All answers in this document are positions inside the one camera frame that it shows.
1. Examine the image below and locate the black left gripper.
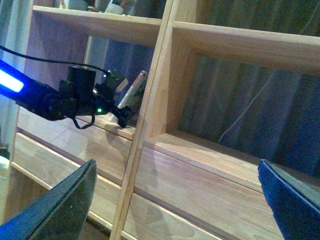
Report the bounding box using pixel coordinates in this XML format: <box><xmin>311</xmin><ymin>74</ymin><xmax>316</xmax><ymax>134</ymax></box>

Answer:
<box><xmin>92</xmin><ymin>82</ymin><xmax>133</xmax><ymax>128</ymax></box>

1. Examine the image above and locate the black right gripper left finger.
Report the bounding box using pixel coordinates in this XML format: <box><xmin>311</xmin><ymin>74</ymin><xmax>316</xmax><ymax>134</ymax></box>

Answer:
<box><xmin>0</xmin><ymin>159</ymin><xmax>97</xmax><ymax>240</ymax></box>

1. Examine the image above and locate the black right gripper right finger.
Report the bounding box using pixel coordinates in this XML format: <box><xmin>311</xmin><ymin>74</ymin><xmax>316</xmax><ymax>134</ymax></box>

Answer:
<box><xmin>257</xmin><ymin>159</ymin><xmax>320</xmax><ymax>240</ymax></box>

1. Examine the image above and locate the white illustrated book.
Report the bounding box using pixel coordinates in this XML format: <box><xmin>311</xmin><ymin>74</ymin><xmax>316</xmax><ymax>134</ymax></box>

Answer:
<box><xmin>117</xmin><ymin>70</ymin><xmax>149</xmax><ymax>109</ymax></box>

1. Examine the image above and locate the white cup on shelf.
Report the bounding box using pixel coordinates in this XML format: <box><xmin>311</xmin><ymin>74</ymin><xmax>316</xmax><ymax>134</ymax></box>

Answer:
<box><xmin>104</xmin><ymin>3</ymin><xmax>124</xmax><ymax>15</ymax></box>

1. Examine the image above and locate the left wooden bookshelf unit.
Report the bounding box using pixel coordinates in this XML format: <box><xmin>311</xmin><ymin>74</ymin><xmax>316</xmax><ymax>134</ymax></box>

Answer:
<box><xmin>0</xmin><ymin>0</ymin><xmax>173</xmax><ymax>240</ymax></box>

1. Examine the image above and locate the wooden bookshelf unit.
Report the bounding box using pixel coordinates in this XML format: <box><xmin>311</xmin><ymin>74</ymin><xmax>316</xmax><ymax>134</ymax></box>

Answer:
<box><xmin>111</xmin><ymin>0</ymin><xmax>320</xmax><ymax>240</ymax></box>
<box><xmin>0</xmin><ymin>0</ymin><xmax>173</xmax><ymax>240</ymax></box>

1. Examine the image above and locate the right wooden bookshelf unit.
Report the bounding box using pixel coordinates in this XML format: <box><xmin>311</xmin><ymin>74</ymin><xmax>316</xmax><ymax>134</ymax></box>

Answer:
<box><xmin>111</xmin><ymin>0</ymin><xmax>320</xmax><ymax>240</ymax></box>

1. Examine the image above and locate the dark pleated curtain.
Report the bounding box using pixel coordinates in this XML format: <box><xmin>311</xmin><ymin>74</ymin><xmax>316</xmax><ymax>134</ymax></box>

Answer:
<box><xmin>82</xmin><ymin>0</ymin><xmax>320</xmax><ymax>173</ymax></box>

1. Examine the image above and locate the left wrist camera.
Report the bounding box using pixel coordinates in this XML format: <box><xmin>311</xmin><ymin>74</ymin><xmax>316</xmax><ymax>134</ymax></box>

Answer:
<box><xmin>104</xmin><ymin>69</ymin><xmax>129</xmax><ymax>92</ymax></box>

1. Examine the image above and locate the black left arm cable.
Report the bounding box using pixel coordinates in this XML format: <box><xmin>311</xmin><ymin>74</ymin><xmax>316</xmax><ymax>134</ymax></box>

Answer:
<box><xmin>0</xmin><ymin>44</ymin><xmax>111</xmax><ymax>130</ymax></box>

